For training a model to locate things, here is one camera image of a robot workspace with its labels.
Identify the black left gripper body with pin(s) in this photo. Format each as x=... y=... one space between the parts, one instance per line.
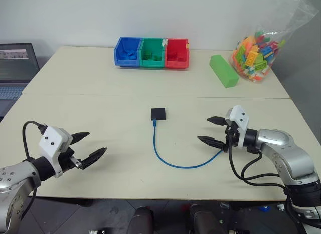
x=66 y=156

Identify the blue bricks pile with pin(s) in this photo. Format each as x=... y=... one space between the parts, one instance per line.
x=129 y=55

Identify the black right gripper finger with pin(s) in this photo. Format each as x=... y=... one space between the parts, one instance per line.
x=210 y=141
x=217 y=120

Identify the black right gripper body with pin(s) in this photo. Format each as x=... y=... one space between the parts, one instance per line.
x=232 y=134

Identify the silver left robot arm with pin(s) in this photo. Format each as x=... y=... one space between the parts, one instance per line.
x=15 y=173

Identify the blue plastic storage bin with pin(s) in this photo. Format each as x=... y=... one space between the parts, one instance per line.
x=120 y=60

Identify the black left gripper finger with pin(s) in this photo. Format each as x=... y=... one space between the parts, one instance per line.
x=79 y=136
x=94 y=156

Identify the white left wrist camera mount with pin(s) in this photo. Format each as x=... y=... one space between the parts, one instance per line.
x=51 y=141

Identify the dark laptop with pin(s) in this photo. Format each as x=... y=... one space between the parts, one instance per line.
x=15 y=68

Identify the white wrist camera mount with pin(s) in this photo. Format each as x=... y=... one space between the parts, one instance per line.
x=51 y=141
x=239 y=116

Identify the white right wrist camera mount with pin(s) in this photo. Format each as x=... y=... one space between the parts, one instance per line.
x=239 y=116

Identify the clear bag of colourful bricks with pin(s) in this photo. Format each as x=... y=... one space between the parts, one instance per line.
x=250 y=60

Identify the green plastic storage bin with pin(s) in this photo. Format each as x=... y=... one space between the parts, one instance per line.
x=150 y=63

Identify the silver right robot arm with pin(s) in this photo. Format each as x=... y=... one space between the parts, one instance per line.
x=276 y=141

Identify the red plastic storage bin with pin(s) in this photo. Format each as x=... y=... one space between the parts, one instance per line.
x=175 y=65

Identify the red brick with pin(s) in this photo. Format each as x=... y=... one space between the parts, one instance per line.
x=171 y=55

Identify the long green block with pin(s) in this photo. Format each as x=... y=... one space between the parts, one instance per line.
x=223 y=70

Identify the green brick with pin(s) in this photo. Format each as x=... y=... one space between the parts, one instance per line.
x=147 y=55
x=158 y=58

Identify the small black box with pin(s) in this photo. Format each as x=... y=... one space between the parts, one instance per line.
x=158 y=113

